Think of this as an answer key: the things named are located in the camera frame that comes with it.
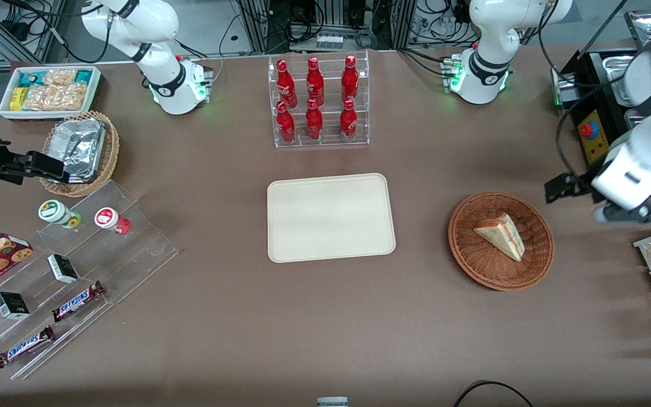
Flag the triangle sandwich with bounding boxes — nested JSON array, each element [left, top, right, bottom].
[[473, 212, 526, 263]]

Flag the light wicker basket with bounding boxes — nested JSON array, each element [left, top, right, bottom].
[[40, 111, 120, 198]]

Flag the brown wicker basket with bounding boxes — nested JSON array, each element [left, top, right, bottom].
[[448, 191, 555, 292]]

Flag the shiny steel tray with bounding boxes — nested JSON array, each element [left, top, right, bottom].
[[623, 8, 651, 51]]

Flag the cream plastic tray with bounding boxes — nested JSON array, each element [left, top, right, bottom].
[[267, 172, 397, 264]]

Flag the yellow control panel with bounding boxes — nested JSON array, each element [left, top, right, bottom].
[[578, 109, 611, 166]]

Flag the green lid yoghurt cup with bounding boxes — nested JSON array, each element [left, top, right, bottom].
[[38, 200, 83, 230]]

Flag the stacked aluminium foil trays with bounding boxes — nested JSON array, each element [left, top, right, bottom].
[[48, 118, 107, 183]]

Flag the white snack bin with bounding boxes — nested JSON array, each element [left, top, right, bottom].
[[0, 66, 102, 121]]

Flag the large clear cracker bag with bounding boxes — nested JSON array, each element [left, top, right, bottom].
[[23, 83, 88, 112]]

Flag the red lid yoghurt cup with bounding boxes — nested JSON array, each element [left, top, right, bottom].
[[94, 207, 132, 236]]

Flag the small clear cracker bag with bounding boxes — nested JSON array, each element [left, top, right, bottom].
[[42, 68, 78, 87]]

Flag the silver metal device box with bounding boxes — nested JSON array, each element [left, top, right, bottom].
[[550, 66, 581, 107]]

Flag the black food warmer unit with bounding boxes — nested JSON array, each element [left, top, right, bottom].
[[576, 48, 651, 196]]

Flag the small black carton box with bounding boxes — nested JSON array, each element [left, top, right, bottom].
[[47, 254, 80, 285], [0, 291, 31, 321]]

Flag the steel food pan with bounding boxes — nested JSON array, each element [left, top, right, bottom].
[[602, 53, 641, 109]]

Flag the clear acrylic stepped stand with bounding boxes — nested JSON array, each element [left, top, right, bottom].
[[0, 180, 180, 381]]

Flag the Snickers chocolate bar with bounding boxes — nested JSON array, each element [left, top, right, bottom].
[[51, 280, 106, 323], [0, 325, 55, 370]]

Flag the red cola bottle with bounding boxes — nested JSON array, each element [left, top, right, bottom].
[[276, 59, 299, 109], [339, 98, 358, 142], [306, 57, 326, 107], [305, 98, 324, 141], [341, 55, 360, 105], [276, 101, 297, 144]]

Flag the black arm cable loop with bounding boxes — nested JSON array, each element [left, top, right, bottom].
[[555, 72, 649, 177]]

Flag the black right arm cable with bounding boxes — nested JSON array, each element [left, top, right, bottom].
[[0, 0, 112, 64]]

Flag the black loose cable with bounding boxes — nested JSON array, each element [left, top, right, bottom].
[[452, 380, 536, 407]]

